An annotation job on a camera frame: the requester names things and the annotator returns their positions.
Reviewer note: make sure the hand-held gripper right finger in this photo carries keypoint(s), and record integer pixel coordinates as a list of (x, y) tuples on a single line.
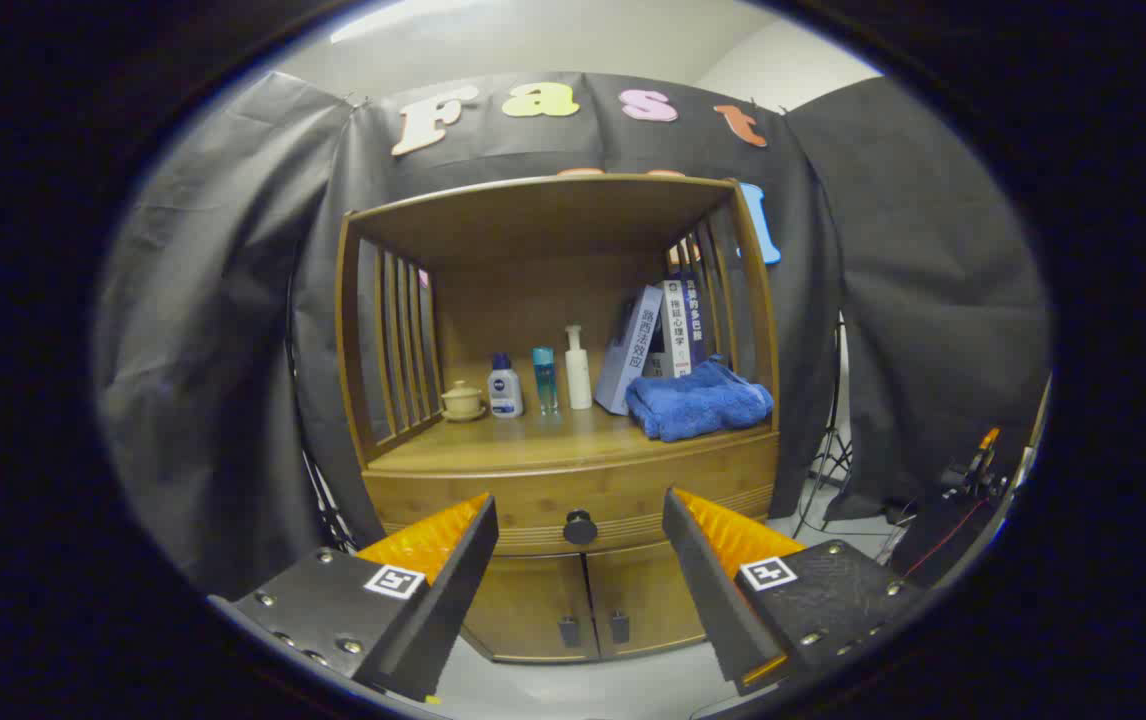
[(708, 590)]

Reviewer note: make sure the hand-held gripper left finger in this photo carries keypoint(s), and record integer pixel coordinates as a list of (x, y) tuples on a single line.
[(453, 600)]

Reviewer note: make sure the wooden drawer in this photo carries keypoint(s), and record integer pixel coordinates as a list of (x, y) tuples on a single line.
[(613, 485)]

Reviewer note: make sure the black drawer knob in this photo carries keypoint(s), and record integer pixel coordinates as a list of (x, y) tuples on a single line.
[(580, 527)]

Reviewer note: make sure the wooden cabinet door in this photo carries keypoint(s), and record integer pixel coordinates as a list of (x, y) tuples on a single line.
[(533, 600), (643, 590)]

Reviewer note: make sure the wooden countertop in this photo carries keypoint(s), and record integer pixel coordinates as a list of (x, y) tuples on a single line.
[(553, 435)]

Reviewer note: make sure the wooden cabinet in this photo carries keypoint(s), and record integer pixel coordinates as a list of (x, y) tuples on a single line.
[(533, 220)]

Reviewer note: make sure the folded blue towel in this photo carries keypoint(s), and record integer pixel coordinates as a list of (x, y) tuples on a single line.
[(698, 405)]

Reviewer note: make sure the beige lidded teacup with saucer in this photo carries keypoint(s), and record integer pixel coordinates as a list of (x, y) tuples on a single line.
[(461, 402)]

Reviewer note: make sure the white bottle with blue cap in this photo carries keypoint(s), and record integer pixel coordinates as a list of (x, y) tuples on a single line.
[(505, 392)]

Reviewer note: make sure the black tripod stand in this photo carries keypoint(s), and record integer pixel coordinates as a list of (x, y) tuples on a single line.
[(840, 400)]

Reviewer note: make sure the clear teal bottle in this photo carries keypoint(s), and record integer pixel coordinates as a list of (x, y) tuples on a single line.
[(545, 380)]

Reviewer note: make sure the grey leaning book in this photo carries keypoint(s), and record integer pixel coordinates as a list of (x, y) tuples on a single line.
[(628, 355)]

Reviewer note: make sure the white pump bottle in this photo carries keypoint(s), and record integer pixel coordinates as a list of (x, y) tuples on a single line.
[(579, 375)]

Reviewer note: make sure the white spine book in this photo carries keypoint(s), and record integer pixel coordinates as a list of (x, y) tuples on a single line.
[(676, 330)]

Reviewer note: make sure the dark blue book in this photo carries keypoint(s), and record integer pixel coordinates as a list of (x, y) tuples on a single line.
[(697, 320)]

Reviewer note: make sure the black and orange device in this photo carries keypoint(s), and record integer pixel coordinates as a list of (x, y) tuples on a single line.
[(978, 465)]

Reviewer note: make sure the black backdrop cloth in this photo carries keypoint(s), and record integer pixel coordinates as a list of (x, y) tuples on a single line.
[(233, 300)]

